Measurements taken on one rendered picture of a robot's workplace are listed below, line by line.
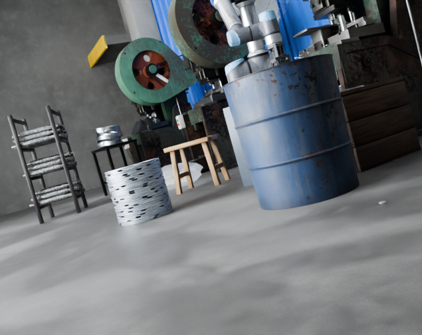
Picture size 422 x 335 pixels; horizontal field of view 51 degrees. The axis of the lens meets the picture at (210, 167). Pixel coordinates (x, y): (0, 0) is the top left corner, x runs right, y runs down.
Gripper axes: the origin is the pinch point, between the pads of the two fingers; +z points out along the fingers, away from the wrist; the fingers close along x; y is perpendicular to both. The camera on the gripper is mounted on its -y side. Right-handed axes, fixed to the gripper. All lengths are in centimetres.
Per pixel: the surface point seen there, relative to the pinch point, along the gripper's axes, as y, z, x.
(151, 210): -24, 39, -74
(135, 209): -24, 37, -82
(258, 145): 47, 20, -34
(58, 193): -203, 24, -143
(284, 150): 54, 23, -27
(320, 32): -54, -30, 53
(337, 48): -30, -15, 47
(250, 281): 109, 43, -61
